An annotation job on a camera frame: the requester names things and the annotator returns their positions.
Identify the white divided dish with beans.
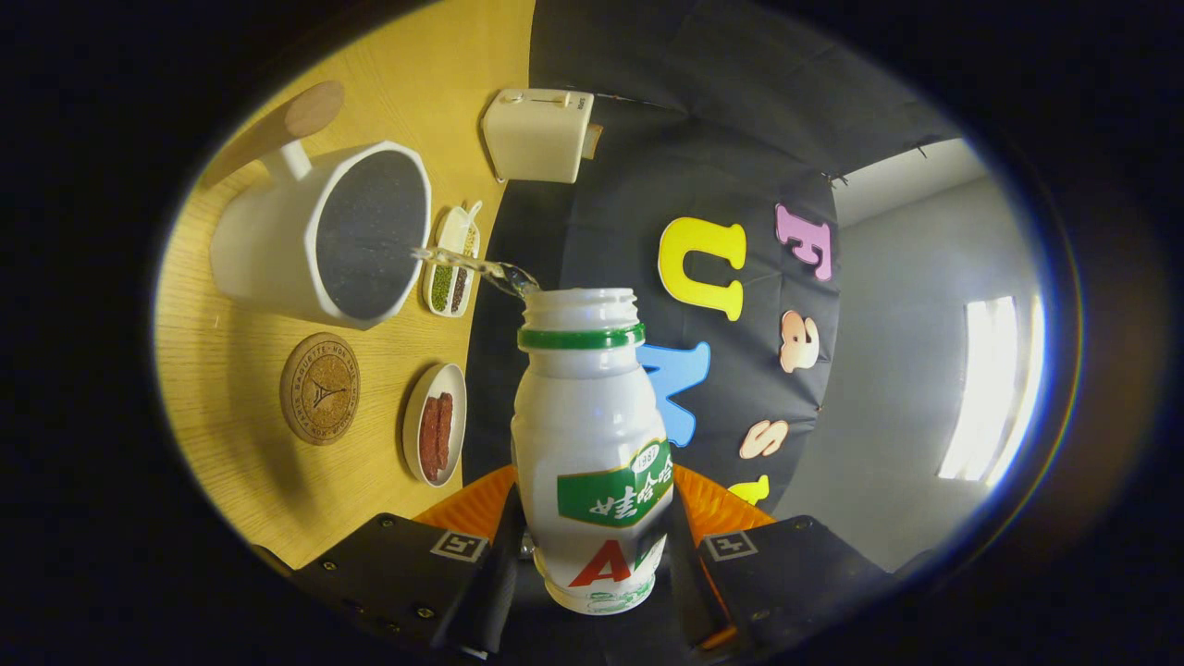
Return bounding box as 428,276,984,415
423,201,484,319

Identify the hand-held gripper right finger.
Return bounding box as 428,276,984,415
668,462,894,653

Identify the white juice bottle green label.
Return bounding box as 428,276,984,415
511,287,676,616

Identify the black backdrop cloth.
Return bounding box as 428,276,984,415
461,0,963,593

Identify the white cup wooden handle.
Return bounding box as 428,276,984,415
199,80,433,331

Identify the cream toaster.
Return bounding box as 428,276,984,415
481,88,594,185

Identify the round white plate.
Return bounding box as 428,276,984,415
401,362,468,488

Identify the round cork coaster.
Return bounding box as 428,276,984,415
279,332,361,447

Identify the clear juice stream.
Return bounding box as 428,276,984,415
412,246,542,299

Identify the wooden table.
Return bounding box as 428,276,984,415
155,0,537,570

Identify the bright ceiling light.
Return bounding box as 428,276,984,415
937,294,1046,489

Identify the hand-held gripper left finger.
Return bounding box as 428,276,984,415
291,464,525,660

